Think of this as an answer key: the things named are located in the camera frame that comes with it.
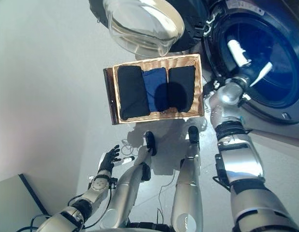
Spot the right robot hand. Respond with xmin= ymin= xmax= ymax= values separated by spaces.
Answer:
xmin=226 ymin=39 xmax=273 ymax=87

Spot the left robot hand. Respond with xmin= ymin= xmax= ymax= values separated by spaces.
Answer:
xmin=98 ymin=144 xmax=135 ymax=174

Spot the small black garment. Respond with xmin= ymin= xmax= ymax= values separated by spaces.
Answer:
xmin=167 ymin=65 xmax=196 ymax=114

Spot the blue garment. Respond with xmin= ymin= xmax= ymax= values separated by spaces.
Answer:
xmin=141 ymin=68 xmax=170 ymax=114

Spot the grey washing machine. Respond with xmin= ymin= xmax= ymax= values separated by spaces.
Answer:
xmin=200 ymin=0 xmax=299 ymax=148

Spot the glass washing machine door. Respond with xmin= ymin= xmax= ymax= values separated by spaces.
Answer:
xmin=88 ymin=0 xmax=209 ymax=59

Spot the left silver robot leg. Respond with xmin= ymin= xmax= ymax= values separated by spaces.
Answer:
xmin=99 ymin=130 xmax=158 ymax=230

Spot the silver robot leg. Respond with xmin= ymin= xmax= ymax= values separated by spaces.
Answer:
xmin=170 ymin=125 xmax=204 ymax=232
xmin=99 ymin=130 xmax=158 ymax=230

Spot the wicker laundry basket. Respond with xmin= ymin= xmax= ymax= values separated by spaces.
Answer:
xmin=111 ymin=53 xmax=206 ymax=126

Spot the dark brown wooden board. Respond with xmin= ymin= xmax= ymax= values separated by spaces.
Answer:
xmin=103 ymin=67 xmax=117 ymax=126

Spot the large black folded garment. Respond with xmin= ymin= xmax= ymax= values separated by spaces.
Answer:
xmin=117 ymin=65 xmax=150 ymax=121

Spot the robot waist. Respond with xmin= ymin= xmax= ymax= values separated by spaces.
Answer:
xmin=120 ymin=220 xmax=175 ymax=232

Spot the right silver robot leg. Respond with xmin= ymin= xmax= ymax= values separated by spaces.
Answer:
xmin=170 ymin=125 xmax=204 ymax=232

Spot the grey cabinet with dark edge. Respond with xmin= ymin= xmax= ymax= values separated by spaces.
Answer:
xmin=0 ymin=172 xmax=51 ymax=232

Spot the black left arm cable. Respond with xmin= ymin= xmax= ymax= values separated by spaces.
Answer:
xmin=23 ymin=190 xmax=112 ymax=232

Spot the thin dark floor cable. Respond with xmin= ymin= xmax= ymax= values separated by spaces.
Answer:
xmin=156 ymin=172 xmax=177 ymax=226

